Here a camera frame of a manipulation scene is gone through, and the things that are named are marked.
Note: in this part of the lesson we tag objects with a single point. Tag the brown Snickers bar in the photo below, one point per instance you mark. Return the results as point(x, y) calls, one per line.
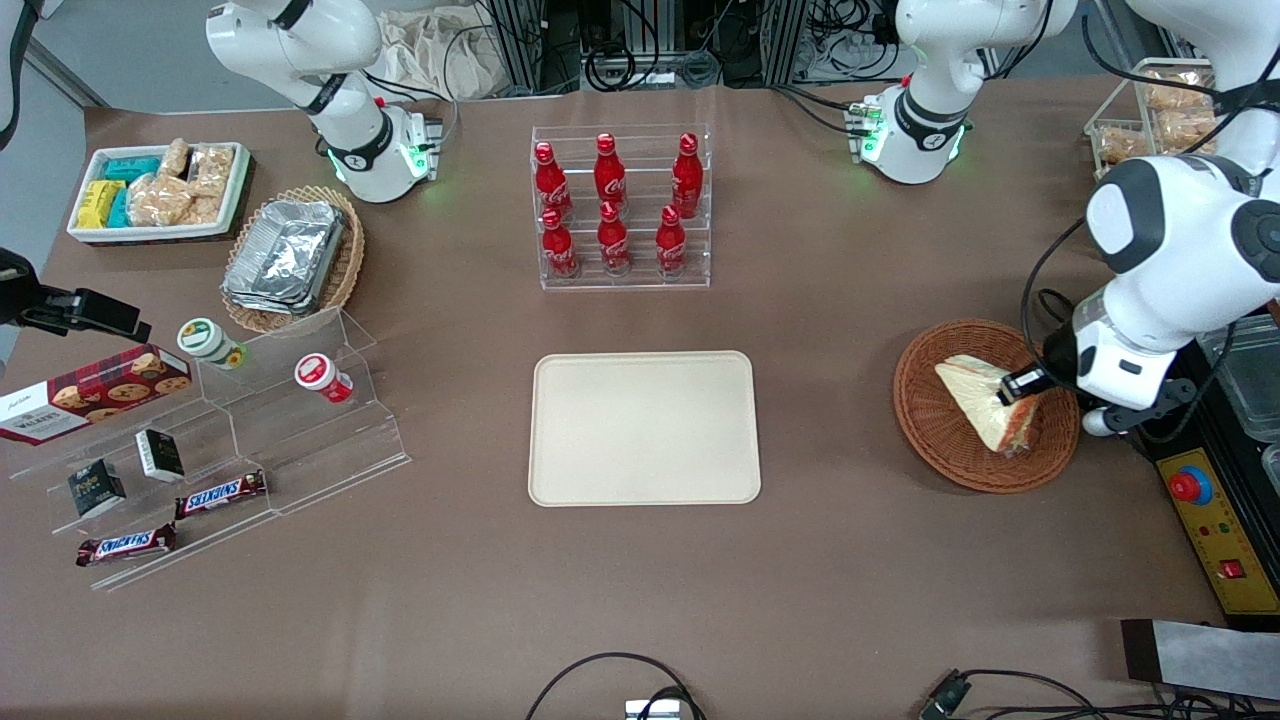
point(220, 494)
point(125, 545)

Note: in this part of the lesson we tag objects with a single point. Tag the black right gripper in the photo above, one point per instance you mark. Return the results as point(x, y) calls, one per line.
point(28, 304)

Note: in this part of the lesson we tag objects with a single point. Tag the red-lidded white cup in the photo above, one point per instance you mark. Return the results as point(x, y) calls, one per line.
point(318, 375)

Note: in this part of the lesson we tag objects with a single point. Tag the small black box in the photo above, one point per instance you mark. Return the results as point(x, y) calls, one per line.
point(160, 455)
point(96, 488)

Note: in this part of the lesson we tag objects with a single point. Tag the small clear plastic container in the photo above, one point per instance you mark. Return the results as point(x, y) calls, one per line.
point(1273, 468)

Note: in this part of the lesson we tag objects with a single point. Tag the crumpled beige cloth bag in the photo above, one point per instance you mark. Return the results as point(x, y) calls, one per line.
point(430, 55)

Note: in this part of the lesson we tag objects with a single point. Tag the aluminium foil container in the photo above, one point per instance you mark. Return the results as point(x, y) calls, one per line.
point(290, 250)

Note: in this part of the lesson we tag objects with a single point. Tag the beige plastic serving tray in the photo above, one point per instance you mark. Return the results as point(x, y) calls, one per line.
point(640, 430)

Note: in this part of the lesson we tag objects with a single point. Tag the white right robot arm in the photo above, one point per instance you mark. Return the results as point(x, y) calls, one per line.
point(300, 50)

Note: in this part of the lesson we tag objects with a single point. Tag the large clear plastic container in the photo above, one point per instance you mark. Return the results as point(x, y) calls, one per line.
point(1250, 385)

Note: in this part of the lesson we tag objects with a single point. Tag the plastic-wrapped triangle sandwich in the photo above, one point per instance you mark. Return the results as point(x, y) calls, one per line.
point(975, 395)

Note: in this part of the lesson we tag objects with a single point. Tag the clear acrylic stepped display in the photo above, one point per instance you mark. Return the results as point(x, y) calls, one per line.
point(320, 450)

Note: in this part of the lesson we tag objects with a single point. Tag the green-lidded white cup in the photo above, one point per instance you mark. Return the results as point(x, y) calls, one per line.
point(205, 340)

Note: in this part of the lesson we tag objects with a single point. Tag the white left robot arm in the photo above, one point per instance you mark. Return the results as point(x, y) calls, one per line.
point(1160, 220)

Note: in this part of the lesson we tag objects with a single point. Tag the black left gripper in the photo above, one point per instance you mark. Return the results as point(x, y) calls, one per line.
point(1058, 360)

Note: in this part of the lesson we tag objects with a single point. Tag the white rectangular snack tray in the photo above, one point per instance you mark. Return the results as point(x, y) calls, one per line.
point(235, 195)

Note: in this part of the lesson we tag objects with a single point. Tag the clear bag of rice crackers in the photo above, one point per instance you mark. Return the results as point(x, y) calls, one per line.
point(174, 158)
point(158, 202)
point(205, 210)
point(212, 170)

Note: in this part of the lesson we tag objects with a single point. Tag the round brown wicker basket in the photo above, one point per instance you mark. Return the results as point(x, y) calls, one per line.
point(940, 450)

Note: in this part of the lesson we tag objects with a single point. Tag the red tartan cookie box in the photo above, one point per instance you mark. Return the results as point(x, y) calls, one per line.
point(95, 395)

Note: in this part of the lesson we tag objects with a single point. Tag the red cola bottle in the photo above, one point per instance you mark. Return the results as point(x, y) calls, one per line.
point(670, 245)
point(687, 180)
point(609, 175)
point(614, 245)
point(560, 250)
point(551, 185)

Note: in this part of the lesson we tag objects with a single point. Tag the oval tan wicker basket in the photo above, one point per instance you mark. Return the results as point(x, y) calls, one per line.
point(348, 260)

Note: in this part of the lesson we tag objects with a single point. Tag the small teal snack packet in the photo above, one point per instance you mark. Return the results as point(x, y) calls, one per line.
point(119, 210)

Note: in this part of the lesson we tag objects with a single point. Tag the aluminium frame post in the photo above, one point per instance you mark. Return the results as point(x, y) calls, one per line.
point(785, 40)
point(515, 45)

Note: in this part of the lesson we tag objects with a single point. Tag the grey metal rail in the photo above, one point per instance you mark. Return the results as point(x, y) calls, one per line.
point(65, 72)

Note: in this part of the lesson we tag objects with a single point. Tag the yellow snack packet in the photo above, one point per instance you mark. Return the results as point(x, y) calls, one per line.
point(98, 203)

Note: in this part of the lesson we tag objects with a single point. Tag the large teal snack packet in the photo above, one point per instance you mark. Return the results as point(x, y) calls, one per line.
point(130, 168)

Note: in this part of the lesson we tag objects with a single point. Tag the black machine with yellow panel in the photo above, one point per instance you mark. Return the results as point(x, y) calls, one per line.
point(1220, 520)

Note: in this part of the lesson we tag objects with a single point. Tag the grey flat board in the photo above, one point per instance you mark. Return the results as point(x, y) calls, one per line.
point(1200, 655)

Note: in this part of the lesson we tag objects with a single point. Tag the red emergency stop button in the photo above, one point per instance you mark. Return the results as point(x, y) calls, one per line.
point(1191, 486)

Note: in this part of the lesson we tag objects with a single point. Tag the clear acrylic bottle rack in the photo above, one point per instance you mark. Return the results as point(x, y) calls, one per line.
point(640, 285)

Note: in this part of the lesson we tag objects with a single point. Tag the clear bag of pastries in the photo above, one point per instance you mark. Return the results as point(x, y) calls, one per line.
point(1120, 145)
point(1180, 90)
point(1185, 130)

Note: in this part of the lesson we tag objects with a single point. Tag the small silver device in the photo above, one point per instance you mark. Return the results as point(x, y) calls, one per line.
point(652, 711)

